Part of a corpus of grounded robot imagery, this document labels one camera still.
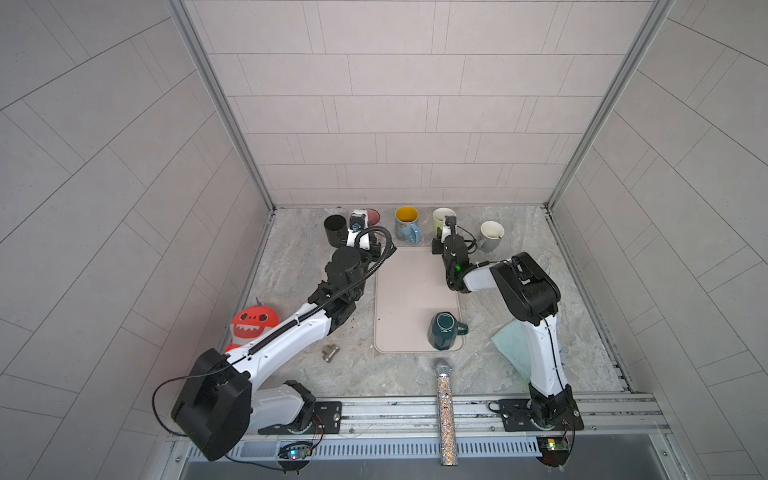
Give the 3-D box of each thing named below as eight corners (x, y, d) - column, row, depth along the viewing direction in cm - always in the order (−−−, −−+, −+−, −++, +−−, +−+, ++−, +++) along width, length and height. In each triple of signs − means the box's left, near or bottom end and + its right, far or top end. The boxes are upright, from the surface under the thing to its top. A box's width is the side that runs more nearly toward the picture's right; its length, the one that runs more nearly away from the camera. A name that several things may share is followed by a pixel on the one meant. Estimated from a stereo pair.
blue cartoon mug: (395, 246, 106) (395, 229, 98) (395, 224, 112) (395, 206, 105) (418, 247, 106) (420, 229, 98) (417, 224, 112) (418, 206, 105)
